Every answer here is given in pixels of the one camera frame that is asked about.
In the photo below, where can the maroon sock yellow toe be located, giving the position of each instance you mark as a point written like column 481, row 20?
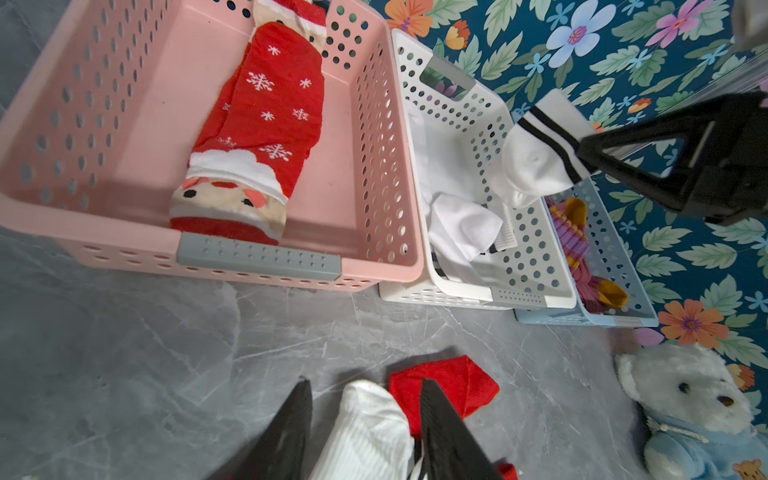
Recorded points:
column 597, row 294

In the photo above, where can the white plastic basket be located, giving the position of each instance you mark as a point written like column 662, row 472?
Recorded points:
column 457, row 128

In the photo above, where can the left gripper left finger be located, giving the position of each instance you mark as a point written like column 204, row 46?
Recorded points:
column 279, row 452

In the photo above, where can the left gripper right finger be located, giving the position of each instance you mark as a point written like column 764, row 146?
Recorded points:
column 449, row 451

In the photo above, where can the white teddy bear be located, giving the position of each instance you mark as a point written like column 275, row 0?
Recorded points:
column 700, row 421

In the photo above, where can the pink plastic basket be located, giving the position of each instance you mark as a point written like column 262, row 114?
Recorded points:
column 98, row 137

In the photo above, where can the white ribbed sock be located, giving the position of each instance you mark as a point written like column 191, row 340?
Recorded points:
column 370, row 438

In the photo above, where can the blue plastic basket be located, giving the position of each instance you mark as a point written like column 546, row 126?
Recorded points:
column 608, row 259

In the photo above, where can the red plain sock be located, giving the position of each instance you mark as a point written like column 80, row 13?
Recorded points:
column 466, row 385

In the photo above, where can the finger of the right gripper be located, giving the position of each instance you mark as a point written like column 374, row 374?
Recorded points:
column 720, row 173

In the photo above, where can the red santa sock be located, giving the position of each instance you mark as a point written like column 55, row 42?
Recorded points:
column 252, row 148

